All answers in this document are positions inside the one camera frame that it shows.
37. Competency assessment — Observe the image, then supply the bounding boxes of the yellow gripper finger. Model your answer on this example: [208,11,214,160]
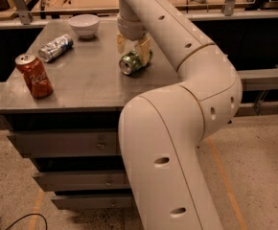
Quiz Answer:
[117,34,126,54]
[135,35,151,66]

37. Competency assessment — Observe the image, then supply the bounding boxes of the silver blue crushed can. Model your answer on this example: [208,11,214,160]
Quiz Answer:
[38,34,73,62]

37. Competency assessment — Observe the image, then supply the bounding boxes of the grey drawer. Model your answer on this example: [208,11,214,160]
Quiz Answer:
[8,129,120,158]
[52,194,132,210]
[33,170,129,192]

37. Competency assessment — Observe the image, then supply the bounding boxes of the top grey drawer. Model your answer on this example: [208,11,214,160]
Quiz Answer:
[8,129,120,158]

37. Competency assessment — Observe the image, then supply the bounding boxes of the grey drawer cabinet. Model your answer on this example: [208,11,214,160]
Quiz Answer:
[0,19,177,198]

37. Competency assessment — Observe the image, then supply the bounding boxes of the white bowl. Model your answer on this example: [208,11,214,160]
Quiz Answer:
[69,14,100,38]

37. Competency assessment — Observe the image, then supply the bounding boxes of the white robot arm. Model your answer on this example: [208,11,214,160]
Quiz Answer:
[119,0,243,230]

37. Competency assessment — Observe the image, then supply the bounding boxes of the green soda can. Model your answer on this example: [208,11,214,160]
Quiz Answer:
[119,50,152,76]

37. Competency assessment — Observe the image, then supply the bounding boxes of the middle grey drawer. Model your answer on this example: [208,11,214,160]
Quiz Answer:
[33,170,129,192]

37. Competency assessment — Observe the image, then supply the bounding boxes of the bottom grey drawer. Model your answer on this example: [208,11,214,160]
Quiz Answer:
[52,194,132,210]

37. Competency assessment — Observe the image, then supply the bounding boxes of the black cable on floor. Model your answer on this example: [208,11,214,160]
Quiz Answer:
[5,213,49,230]

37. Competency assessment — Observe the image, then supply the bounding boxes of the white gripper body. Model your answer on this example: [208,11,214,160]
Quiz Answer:
[117,14,148,41]

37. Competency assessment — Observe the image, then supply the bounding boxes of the grey metal rail post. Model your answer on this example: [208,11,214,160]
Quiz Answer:
[12,0,33,25]
[221,0,236,16]

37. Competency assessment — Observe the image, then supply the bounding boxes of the red soda can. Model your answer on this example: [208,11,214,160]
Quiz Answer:
[15,54,54,99]

